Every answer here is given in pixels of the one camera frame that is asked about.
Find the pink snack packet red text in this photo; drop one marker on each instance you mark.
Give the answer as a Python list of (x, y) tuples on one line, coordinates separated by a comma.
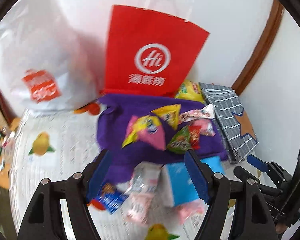
[(206, 127)]

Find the red paper bag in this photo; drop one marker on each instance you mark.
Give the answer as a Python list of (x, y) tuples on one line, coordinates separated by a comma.
[(152, 30)]

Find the brown wooden door frame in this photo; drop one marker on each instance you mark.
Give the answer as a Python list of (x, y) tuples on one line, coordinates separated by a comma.
[(265, 42)]

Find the white snack packet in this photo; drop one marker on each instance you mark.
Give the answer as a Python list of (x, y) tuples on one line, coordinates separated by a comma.
[(142, 176)]

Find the green snack packet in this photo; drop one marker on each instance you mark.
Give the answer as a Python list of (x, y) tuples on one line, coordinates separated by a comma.
[(178, 142)]

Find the white plastic bag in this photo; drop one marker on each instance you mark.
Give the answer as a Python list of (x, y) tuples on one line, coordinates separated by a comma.
[(40, 42)]

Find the blue snack packet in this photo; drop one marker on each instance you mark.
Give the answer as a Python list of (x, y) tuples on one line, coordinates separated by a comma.
[(111, 197)]

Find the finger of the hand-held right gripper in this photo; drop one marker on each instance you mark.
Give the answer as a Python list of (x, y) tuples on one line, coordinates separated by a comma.
[(241, 172), (257, 162)]

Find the pale pink snack packet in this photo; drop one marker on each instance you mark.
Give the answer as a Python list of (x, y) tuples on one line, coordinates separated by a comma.
[(190, 211), (137, 207)]

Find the fruit print sheet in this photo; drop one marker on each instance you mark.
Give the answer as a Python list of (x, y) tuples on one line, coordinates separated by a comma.
[(65, 142)]

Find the light blue box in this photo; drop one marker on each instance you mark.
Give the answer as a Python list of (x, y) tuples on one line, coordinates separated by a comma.
[(180, 180)]

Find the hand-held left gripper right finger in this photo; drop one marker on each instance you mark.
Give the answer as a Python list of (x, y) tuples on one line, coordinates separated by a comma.
[(197, 177)]

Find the yellow chip bag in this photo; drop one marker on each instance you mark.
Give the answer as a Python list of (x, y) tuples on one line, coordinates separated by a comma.
[(187, 92)]

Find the brown framed picture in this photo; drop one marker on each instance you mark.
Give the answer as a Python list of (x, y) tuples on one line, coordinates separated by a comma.
[(0, 105)]

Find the long white and pink packet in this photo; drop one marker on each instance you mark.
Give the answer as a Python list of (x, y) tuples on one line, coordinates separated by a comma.
[(202, 112)]

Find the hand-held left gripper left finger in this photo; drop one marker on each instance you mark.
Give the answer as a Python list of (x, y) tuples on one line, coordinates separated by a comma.
[(101, 170)]

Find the pink and yellow snack packet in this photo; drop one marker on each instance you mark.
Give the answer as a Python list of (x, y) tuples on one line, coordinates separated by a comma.
[(145, 130)]

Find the purple towel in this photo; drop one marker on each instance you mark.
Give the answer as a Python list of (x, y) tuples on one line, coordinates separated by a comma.
[(115, 120)]

